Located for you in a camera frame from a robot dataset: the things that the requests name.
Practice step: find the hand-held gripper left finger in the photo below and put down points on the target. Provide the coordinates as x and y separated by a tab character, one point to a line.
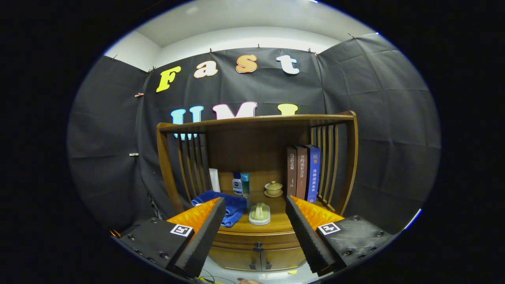
205	232

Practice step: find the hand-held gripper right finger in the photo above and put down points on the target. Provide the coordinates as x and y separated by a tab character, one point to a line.
305	236

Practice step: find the green scrub brush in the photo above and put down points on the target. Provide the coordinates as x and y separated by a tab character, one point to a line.
259	215

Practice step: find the wooden countertop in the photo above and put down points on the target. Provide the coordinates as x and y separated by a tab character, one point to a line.
278	221

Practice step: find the wooden cabinet door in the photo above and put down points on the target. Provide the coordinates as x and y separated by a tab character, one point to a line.
282	258
234	258

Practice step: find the wooden cabinet with slatted shelf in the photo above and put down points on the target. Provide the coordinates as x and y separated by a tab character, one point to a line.
252	146

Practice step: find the blue towel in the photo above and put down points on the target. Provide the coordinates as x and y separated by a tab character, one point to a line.
234	207

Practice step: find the white tube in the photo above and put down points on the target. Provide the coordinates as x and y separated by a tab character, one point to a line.
214	180

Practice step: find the white blue lotion bottle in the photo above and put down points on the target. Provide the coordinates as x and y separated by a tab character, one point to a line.
237	186

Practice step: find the beige lidded teacup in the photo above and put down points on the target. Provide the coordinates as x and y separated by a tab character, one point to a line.
273	188

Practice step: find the teal bottle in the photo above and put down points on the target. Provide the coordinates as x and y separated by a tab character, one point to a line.
245	185

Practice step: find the blue book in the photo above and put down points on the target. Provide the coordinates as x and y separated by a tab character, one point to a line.
313	173

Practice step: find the reddish brown book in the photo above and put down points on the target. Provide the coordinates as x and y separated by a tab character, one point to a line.
301	169

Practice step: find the dark brown book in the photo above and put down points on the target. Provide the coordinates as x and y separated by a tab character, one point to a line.
291	169

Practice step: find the black backdrop cloth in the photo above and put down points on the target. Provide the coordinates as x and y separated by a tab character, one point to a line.
375	110

